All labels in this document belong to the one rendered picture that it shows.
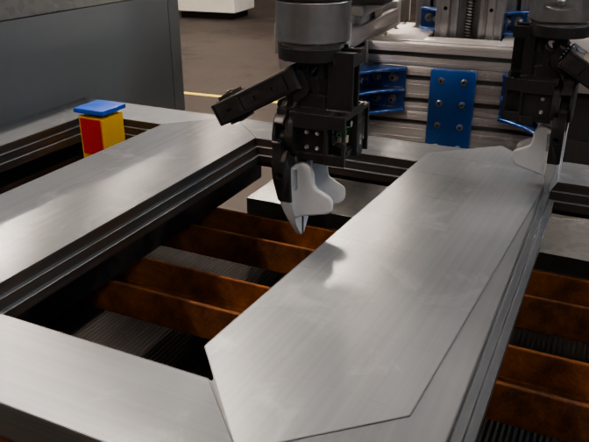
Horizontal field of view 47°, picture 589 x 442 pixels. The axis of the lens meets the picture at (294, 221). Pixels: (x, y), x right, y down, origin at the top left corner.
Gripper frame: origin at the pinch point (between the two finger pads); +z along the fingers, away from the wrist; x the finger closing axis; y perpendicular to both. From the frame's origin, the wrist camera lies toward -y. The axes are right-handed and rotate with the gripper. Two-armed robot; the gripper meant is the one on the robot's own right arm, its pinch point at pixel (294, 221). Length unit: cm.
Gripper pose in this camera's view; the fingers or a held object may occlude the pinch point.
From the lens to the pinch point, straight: 77.9
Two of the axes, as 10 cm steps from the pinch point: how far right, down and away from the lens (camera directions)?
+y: 9.0, 1.8, -3.9
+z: 0.0, 9.1, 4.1
